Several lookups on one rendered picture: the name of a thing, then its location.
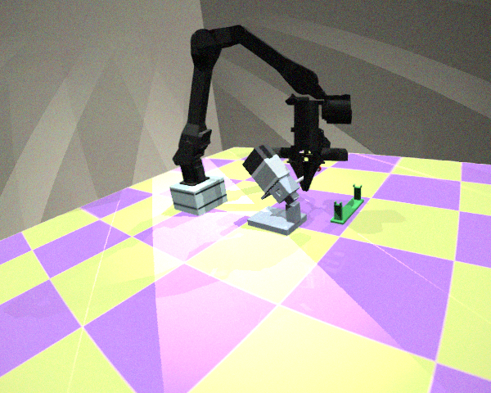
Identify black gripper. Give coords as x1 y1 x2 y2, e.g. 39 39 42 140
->
271 122 349 192

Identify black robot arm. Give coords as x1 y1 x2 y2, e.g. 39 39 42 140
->
172 25 352 187

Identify grey pin with red cap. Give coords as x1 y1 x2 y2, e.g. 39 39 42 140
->
295 166 322 183

